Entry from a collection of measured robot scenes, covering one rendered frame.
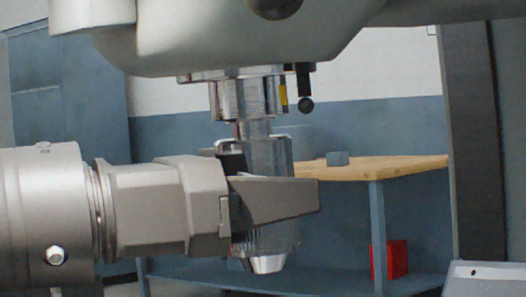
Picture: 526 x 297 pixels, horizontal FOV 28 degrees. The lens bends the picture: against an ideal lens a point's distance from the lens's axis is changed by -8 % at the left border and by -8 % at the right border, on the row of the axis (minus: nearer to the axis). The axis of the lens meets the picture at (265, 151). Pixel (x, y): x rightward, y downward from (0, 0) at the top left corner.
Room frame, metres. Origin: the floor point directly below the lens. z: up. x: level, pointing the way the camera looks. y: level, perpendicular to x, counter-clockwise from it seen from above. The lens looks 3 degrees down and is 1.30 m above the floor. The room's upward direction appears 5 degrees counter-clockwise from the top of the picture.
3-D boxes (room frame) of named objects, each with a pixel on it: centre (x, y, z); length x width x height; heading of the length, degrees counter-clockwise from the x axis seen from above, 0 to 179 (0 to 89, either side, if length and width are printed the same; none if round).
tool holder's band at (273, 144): (0.70, 0.01, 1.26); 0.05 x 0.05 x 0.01
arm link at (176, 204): (0.67, 0.10, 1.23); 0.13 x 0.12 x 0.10; 15
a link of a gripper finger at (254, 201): (0.67, 0.00, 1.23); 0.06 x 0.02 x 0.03; 105
